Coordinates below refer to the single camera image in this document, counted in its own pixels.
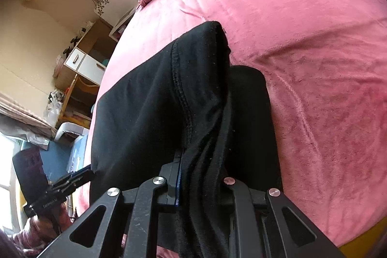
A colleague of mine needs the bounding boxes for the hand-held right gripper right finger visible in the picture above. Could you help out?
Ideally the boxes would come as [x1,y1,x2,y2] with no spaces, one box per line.
[221,176,346,258]

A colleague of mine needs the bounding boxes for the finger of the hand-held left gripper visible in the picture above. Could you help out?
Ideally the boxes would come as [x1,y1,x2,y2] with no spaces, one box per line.
[67,165,93,179]
[62,170,97,193]

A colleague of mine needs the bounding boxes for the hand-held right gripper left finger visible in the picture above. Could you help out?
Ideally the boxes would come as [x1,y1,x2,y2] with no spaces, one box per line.
[38,149,185,258]

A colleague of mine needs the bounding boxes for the black pants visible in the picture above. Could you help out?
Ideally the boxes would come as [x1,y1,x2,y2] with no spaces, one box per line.
[89,21,285,258]

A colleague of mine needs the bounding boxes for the person's left forearm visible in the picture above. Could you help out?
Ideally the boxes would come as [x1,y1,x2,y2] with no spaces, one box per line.
[0,231,58,258]

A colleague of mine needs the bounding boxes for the person's left hand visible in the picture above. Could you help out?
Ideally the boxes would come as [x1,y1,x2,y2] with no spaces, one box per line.
[25,204,71,246]

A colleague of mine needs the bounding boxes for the white plastic stool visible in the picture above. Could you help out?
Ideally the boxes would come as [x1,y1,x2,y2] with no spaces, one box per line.
[54,122,90,143]

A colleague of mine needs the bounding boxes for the beige curtain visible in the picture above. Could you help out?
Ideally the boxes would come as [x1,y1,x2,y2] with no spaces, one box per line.
[0,93,57,133]

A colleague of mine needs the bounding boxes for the clear plastic bag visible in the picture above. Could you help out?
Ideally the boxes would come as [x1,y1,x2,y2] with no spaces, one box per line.
[45,89,66,126]

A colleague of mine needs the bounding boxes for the white drawer unit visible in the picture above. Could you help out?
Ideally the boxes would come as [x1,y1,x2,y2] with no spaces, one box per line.
[63,46,107,86]

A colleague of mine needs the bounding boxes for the wooden desk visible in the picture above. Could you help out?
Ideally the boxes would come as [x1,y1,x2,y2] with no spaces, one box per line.
[52,19,122,132]

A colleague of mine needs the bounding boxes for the pink plush bed blanket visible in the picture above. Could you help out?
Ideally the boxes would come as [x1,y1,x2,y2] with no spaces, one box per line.
[74,0,387,258]

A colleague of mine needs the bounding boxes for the white floral print box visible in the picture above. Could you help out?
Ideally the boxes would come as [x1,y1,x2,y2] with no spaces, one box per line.
[95,0,139,25]

